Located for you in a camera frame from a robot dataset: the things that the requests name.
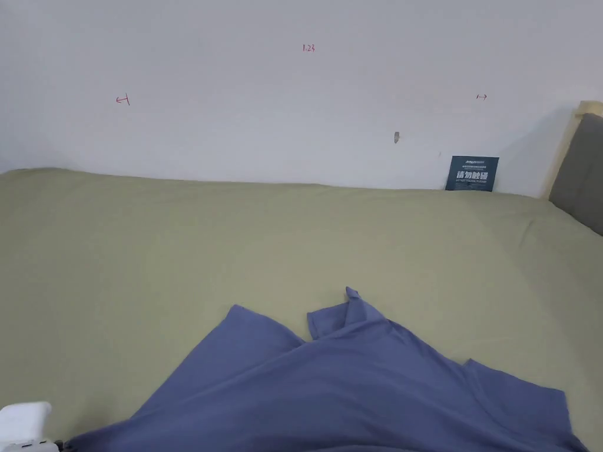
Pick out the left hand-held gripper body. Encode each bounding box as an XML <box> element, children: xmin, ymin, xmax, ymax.
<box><xmin>0</xmin><ymin>401</ymin><xmax>65</xmax><ymax>452</ymax></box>

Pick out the blue shirt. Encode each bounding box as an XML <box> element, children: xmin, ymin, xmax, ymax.
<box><xmin>63</xmin><ymin>286</ymin><xmax>589</xmax><ymax>452</ymax></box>

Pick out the bed with pale green sheet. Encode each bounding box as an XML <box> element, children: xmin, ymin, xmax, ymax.
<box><xmin>0</xmin><ymin>168</ymin><xmax>603</xmax><ymax>452</ymax></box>

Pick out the dark blue sign card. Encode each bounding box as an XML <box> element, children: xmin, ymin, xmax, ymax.
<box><xmin>445</xmin><ymin>155</ymin><xmax>500</xmax><ymax>193</ymax></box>

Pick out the grey padded headboard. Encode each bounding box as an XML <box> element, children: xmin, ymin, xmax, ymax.
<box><xmin>541</xmin><ymin>100</ymin><xmax>603</xmax><ymax>237</ymax></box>

